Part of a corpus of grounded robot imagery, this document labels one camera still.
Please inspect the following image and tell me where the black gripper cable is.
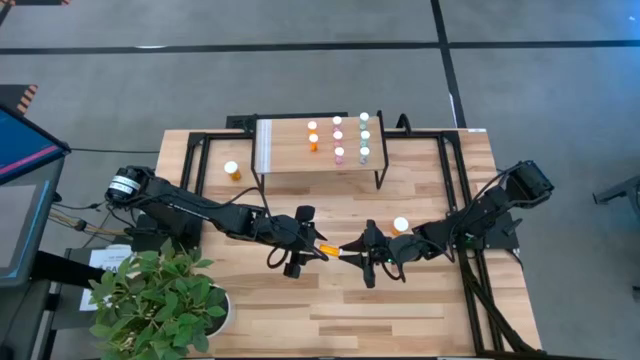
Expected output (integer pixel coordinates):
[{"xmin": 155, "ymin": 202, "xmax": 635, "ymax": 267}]
[
  {"xmin": 265, "ymin": 243, "xmax": 292, "ymax": 270},
  {"xmin": 380, "ymin": 258, "xmax": 407, "ymax": 283}
]

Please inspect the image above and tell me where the large grey flat panel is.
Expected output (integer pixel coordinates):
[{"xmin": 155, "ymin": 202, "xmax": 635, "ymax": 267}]
[{"xmin": 0, "ymin": 172, "xmax": 66, "ymax": 289}]

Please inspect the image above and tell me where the green leafy plant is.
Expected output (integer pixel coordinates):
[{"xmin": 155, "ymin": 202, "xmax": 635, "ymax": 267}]
[{"xmin": 88, "ymin": 238, "xmax": 229, "ymax": 360}]

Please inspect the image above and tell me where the white paper sheet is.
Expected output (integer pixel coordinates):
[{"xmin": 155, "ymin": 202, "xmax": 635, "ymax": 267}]
[{"xmin": 79, "ymin": 244, "xmax": 134, "ymax": 312}]

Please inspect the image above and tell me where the bundle of coloured wires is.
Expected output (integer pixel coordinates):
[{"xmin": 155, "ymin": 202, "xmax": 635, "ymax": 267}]
[{"xmin": 48, "ymin": 207, "xmax": 129, "ymax": 239}]

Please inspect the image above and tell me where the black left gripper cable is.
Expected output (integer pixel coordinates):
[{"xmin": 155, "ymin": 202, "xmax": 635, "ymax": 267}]
[{"xmin": 265, "ymin": 243, "xmax": 292, "ymax": 270}]

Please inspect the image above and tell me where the dark grey desk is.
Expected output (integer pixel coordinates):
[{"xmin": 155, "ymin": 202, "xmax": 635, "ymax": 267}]
[{"xmin": 0, "ymin": 279, "xmax": 54, "ymax": 360}]

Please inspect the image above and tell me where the wooden shelf with black legs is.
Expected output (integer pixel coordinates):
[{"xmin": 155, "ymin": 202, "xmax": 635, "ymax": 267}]
[{"xmin": 249, "ymin": 110, "xmax": 392, "ymax": 195}]

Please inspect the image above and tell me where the black stand beam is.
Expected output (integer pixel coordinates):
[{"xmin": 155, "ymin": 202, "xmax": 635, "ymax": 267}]
[{"xmin": 30, "ymin": 249, "xmax": 106, "ymax": 290}]

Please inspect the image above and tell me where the dark grey stand leg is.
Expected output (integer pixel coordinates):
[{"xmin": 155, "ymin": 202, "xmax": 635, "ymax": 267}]
[{"xmin": 592, "ymin": 173, "xmax": 640, "ymax": 221}]

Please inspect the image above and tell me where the blue monitor screen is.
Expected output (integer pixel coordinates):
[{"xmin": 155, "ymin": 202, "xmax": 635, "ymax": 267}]
[{"xmin": 0, "ymin": 102, "xmax": 72, "ymax": 187}]

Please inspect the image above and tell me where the white plant pot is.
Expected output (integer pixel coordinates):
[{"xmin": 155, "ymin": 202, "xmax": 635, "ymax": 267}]
[{"xmin": 204, "ymin": 283, "xmax": 233, "ymax": 339}]

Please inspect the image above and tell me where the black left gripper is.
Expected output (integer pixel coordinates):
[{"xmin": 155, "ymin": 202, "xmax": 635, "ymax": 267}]
[{"xmin": 256, "ymin": 204, "xmax": 331, "ymax": 280}]

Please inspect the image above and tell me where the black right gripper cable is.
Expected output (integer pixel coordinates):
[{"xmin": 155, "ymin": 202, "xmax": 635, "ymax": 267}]
[{"xmin": 380, "ymin": 258, "xmax": 407, "ymax": 283}]

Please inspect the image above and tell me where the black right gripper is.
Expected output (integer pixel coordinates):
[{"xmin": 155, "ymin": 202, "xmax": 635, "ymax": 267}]
[{"xmin": 338, "ymin": 218, "xmax": 419, "ymax": 290}]

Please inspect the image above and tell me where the thin black cable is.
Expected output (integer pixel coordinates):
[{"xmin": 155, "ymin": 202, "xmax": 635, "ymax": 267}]
[{"xmin": 68, "ymin": 146, "xmax": 161, "ymax": 155}]

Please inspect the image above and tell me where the black aluminium table frame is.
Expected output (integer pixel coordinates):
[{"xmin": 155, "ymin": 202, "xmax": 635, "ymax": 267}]
[{"xmin": 178, "ymin": 128, "xmax": 546, "ymax": 357}]

